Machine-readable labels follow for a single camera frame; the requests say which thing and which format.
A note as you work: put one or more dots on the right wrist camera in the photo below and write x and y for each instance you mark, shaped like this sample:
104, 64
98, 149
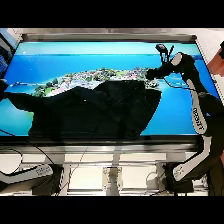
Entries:
161, 48

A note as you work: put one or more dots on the black jeans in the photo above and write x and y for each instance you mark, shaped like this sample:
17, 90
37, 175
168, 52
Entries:
100, 110

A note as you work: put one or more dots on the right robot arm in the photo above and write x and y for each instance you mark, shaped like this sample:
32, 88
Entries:
197, 117

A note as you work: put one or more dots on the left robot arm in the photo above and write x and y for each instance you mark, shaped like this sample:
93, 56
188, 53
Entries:
37, 173

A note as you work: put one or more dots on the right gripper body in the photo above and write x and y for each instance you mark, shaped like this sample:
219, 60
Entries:
153, 73

